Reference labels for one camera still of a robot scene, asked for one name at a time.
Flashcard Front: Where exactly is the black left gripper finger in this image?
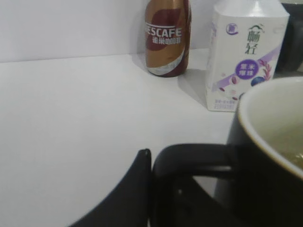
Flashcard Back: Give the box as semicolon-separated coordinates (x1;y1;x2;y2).
71;148;152;227

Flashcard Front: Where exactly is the dark green mug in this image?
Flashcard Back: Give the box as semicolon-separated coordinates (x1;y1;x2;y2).
276;0;303;73

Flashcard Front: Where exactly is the black mug white interior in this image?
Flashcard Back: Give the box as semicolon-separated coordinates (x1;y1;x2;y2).
150;76;303;227

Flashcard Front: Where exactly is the white purple yogurt carton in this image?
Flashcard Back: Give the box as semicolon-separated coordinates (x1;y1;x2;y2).
205;0;289;112

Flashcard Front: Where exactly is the brown Nescafe coffee bottle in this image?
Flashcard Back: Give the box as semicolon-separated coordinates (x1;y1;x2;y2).
144;0;192;78

